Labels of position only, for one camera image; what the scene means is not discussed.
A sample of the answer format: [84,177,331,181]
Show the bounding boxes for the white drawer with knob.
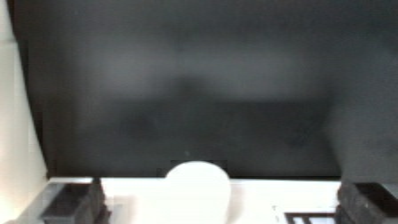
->
[101,162,339,224]

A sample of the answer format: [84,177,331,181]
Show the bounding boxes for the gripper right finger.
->
[334,182,398,224]

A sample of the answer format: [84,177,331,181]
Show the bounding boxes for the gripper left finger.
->
[23,178,110,224]

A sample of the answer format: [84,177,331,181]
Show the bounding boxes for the white front fence rail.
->
[0,0,46,224]

